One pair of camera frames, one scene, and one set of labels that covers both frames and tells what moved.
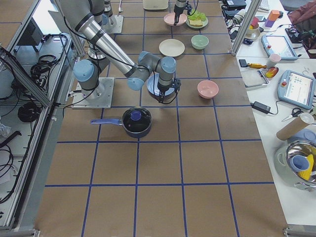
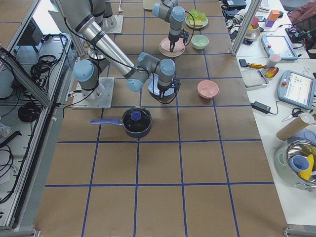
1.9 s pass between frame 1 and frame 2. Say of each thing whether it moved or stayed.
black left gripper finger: moved
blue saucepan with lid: stayed
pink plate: moved
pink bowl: stayed
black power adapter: stayed
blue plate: stayed
